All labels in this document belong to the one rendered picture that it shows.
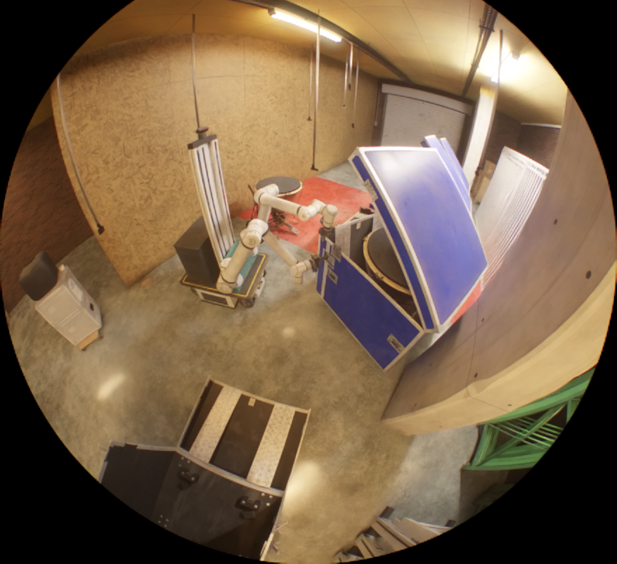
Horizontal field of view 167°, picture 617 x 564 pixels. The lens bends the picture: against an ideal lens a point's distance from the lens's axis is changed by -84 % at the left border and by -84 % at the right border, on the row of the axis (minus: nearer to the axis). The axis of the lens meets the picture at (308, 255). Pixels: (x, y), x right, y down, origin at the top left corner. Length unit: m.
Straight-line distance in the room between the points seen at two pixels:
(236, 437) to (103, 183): 3.01
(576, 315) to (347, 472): 1.88
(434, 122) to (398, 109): 1.44
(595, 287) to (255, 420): 2.16
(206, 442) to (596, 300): 2.28
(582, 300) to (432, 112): 8.17
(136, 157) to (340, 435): 3.66
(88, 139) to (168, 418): 3.02
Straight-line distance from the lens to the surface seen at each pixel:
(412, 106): 8.65
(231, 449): 2.09
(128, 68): 3.13
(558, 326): 0.76
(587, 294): 0.72
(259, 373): 2.14
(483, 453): 2.62
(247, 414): 2.06
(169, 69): 3.24
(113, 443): 1.54
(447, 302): 1.39
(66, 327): 3.36
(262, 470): 1.93
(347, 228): 2.02
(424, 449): 2.33
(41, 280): 3.02
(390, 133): 8.85
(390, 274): 1.55
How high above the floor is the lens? 2.02
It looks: 42 degrees down
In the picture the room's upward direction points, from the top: 2 degrees clockwise
